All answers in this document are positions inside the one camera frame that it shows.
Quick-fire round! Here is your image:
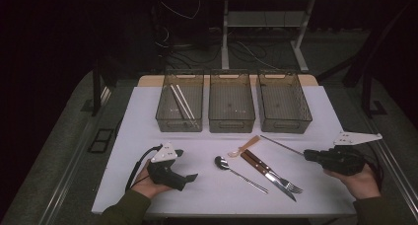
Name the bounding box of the person's left hand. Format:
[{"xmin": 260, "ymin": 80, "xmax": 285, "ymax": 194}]
[{"xmin": 131, "ymin": 162, "xmax": 172, "ymax": 199}]

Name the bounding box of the wooden-handled fork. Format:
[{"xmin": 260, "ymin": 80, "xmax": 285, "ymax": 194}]
[{"xmin": 245, "ymin": 149, "xmax": 304, "ymax": 194}]

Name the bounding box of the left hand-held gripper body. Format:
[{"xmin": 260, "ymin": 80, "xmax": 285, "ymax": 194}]
[{"xmin": 146, "ymin": 141, "xmax": 188, "ymax": 191}]

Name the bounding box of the left hand-held gripper black cable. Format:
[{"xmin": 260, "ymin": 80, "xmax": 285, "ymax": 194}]
[{"xmin": 125, "ymin": 145, "xmax": 164, "ymax": 191}]

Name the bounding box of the white chopstick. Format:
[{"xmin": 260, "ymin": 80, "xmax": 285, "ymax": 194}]
[
  {"xmin": 175, "ymin": 84, "xmax": 197, "ymax": 121},
  {"xmin": 170, "ymin": 84, "xmax": 193, "ymax": 121}
]

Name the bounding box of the black metal stand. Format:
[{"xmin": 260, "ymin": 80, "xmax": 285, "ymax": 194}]
[
  {"xmin": 92, "ymin": 58, "xmax": 117, "ymax": 117},
  {"xmin": 316, "ymin": 1, "xmax": 418, "ymax": 119}
]

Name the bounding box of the white metal desk frame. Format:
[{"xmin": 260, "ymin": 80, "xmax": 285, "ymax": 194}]
[{"xmin": 209, "ymin": 0, "xmax": 364, "ymax": 73}]

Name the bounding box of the metal spoon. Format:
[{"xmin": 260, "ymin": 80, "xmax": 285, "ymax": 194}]
[{"xmin": 214, "ymin": 155, "xmax": 269, "ymax": 194}]

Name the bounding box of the aluminium floor rail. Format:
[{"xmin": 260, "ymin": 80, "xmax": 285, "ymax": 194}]
[
  {"xmin": 368, "ymin": 115, "xmax": 418, "ymax": 213},
  {"xmin": 37, "ymin": 86, "xmax": 112, "ymax": 225}
]

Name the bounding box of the metal chopstick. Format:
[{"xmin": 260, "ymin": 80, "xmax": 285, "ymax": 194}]
[
  {"xmin": 260, "ymin": 135, "xmax": 307, "ymax": 157},
  {"xmin": 259, "ymin": 134, "xmax": 307, "ymax": 156}
]

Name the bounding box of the tangle of floor cables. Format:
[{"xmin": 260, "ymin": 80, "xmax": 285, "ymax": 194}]
[{"xmin": 152, "ymin": 0, "xmax": 280, "ymax": 71}]

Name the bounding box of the white table mat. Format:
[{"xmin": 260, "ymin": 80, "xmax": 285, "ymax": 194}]
[{"xmin": 91, "ymin": 85, "xmax": 383, "ymax": 218}]

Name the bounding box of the wooden-handled knife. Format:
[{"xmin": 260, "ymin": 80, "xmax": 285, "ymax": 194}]
[{"xmin": 240, "ymin": 152, "xmax": 298, "ymax": 202}]

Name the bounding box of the small wooden-handled spoon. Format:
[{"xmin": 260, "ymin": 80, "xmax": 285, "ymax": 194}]
[{"xmin": 227, "ymin": 135, "xmax": 261, "ymax": 159}]

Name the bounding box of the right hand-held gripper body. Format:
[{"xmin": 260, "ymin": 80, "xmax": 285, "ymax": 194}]
[{"xmin": 321, "ymin": 130, "xmax": 383, "ymax": 177}]

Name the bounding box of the black floor frame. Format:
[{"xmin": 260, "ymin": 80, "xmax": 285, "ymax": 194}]
[{"xmin": 88, "ymin": 128, "xmax": 115, "ymax": 154}]

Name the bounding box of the smoky transparent plastic bin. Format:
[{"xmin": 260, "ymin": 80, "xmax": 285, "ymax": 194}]
[
  {"xmin": 255, "ymin": 69, "xmax": 314, "ymax": 134},
  {"xmin": 155, "ymin": 69, "xmax": 205, "ymax": 133},
  {"xmin": 208, "ymin": 69, "xmax": 256, "ymax": 134}
]

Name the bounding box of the person's right hand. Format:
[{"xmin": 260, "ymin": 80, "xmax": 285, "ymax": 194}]
[{"xmin": 323, "ymin": 167, "xmax": 383, "ymax": 200}]

